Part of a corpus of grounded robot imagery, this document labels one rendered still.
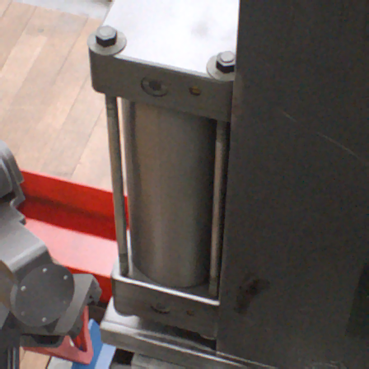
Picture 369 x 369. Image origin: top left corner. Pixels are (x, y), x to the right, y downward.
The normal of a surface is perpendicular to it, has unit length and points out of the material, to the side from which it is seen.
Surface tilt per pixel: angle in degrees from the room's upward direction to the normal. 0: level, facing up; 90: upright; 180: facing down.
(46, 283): 68
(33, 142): 0
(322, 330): 90
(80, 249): 0
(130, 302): 90
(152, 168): 90
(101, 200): 90
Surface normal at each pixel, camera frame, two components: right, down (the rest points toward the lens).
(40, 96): 0.00, -0.62
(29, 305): 0.59, 0.34
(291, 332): -0.29, 0.75
